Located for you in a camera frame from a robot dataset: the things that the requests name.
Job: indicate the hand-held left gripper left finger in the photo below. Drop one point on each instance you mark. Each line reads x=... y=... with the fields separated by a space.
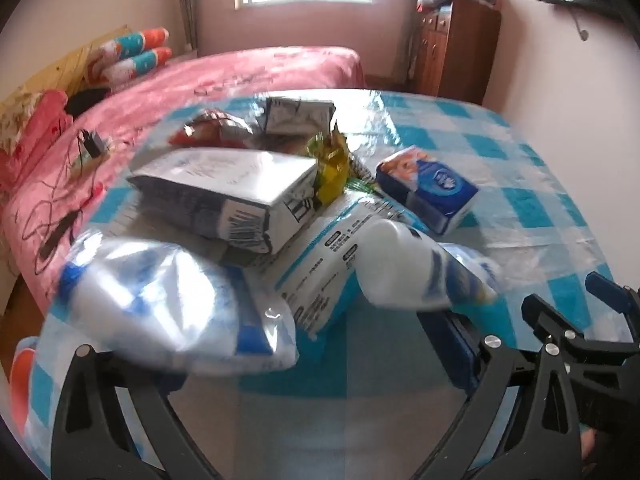
x=150 y=405

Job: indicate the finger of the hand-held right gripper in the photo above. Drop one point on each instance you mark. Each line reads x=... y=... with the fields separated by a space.
x=612 y=292
x=575 y=330

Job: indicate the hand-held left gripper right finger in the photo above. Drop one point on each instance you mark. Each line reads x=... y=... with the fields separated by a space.
x=452 y=350

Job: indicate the white yogurt bottle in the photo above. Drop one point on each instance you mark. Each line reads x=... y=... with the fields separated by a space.
x=395 y=260

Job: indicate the blue white plastic bag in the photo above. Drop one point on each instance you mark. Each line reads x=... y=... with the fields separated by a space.
x=175 y=300

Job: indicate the orange plastic bin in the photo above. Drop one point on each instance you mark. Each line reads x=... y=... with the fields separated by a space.
x=22 y=385

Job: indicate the blue tissue packet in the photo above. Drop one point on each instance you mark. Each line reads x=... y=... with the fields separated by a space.
x=430 y=185

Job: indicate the yellow foil wrapper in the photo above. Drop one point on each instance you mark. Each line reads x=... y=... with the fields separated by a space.
x=330 y=175

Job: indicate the person's right hand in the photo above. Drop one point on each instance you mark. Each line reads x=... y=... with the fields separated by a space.
x=590 y=452

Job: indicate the blue plastic bin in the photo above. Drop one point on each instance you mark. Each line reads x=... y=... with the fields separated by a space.
x=27 y=345

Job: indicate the blue checkered tablecloth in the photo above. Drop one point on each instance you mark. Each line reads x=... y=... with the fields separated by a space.
x=525 y=185

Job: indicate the white green wipe packet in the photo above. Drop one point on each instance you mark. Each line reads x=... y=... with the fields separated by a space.
x=320 y=270

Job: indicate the black phone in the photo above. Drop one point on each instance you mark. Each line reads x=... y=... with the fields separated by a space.
x=57 y=237

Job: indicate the large white grey carton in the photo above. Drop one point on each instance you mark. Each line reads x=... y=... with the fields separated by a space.
x=215 y=175

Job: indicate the white power strip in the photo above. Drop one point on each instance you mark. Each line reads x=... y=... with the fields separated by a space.
x=87 y=165

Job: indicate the black charger plug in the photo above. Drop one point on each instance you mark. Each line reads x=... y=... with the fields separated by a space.
x=92 y=142

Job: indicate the small white grey carton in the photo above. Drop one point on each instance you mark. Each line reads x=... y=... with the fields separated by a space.
x=295 y=115

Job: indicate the red snack packet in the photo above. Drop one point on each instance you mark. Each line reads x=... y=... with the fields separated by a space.
x=215 y=127

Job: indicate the wooden cabinet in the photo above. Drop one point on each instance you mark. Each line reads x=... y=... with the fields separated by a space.
x=460 y=50

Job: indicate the folded pink blanket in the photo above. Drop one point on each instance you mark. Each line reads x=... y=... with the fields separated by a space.
x=35 y=125

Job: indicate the grey curtain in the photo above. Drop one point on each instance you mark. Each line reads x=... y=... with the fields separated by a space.
x=187 y=5
x=411 y=45

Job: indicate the black cloth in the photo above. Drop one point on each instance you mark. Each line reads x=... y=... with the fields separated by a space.
x=87 y=100

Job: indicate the pink printed bed blanket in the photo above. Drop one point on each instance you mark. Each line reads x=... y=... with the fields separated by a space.
x=200 y=75

